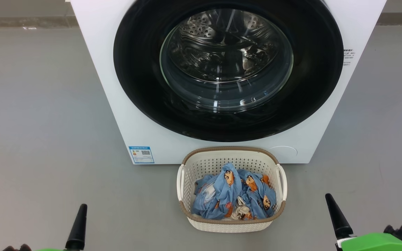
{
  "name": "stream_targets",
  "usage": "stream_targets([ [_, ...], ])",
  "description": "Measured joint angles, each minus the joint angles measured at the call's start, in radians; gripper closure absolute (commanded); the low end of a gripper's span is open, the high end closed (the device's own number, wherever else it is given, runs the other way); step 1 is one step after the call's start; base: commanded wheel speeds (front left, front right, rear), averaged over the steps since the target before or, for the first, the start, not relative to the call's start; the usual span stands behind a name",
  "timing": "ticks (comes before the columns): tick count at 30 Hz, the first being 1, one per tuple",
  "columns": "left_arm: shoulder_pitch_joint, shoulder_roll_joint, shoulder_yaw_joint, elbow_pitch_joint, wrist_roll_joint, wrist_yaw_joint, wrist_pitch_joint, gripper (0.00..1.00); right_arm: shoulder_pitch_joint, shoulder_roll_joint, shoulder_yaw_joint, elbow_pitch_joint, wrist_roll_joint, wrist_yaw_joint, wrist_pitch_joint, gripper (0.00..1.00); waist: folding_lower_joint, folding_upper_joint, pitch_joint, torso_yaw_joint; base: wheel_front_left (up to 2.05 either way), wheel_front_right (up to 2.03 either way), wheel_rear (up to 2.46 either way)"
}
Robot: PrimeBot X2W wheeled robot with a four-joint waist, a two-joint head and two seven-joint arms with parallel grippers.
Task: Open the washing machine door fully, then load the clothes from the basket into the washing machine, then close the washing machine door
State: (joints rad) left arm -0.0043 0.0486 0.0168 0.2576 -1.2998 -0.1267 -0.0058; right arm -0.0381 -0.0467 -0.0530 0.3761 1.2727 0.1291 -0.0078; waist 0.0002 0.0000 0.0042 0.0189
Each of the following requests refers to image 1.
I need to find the blue cartoon garment white lining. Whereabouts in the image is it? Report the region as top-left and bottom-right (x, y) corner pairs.
(192, 162), (242, 220)

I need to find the round drain filter cover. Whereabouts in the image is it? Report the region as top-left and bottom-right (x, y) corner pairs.
(269, 146), (298, 162)

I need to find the washing machine drum with clothes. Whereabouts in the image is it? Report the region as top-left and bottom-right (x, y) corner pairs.
(161, 9), (294, 112)

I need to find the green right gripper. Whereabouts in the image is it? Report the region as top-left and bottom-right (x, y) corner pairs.
(325, 194), (402, 251)

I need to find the black round glass washer door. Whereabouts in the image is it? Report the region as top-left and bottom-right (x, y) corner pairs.
(113, 0), (344, 142)

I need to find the small printed text label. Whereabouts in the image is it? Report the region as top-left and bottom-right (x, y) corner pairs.
(343, 49), (356, 67)

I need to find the blue energy label sticker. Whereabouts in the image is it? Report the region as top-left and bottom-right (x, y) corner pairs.
(128, 146), (155, 164)

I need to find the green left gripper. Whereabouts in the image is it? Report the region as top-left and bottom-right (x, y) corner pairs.
(37, 204), (88, 251)

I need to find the white front-load washing machine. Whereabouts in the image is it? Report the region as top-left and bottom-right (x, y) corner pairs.
(70, 0), (387, 165)

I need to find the cream laundry basket brown rim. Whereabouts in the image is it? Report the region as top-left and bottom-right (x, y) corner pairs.
(177, 147), (288, 233)

